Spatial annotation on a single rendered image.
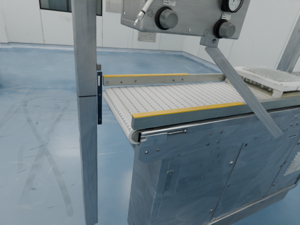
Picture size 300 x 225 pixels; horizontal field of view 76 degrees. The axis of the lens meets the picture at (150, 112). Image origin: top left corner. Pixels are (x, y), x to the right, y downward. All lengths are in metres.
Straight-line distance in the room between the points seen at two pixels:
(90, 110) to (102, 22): 4.95
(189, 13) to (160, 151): 0.33
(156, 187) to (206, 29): 0.50
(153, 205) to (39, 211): 0.83
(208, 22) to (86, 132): 0.55
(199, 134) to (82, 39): 0.43
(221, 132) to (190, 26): 0.35
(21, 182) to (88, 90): 1.07
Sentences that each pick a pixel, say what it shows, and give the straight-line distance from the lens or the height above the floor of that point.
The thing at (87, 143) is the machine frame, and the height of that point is 0.63.
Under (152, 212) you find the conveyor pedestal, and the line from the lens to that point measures 0.79.
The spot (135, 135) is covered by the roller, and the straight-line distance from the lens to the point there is 0.45.
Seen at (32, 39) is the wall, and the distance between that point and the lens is 5.60.
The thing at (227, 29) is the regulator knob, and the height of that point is 1.10.
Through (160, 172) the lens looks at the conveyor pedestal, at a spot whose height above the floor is 0.66.
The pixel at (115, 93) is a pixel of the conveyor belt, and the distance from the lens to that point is 0.61.
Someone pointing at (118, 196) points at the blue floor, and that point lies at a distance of 1.41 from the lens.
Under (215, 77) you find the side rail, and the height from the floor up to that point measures 0.89.
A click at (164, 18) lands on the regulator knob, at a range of 0.32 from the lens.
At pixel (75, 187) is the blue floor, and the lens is 1.48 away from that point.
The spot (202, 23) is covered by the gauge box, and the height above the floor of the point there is 1.10.
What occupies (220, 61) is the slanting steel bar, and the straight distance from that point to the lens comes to 0.48.
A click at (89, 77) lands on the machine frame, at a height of 0.90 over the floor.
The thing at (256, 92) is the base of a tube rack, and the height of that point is 0.88.
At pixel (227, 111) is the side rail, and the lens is 0.58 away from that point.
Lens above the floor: 1.11
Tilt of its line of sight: 28 degrees down
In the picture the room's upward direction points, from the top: 8 degrees clockwise
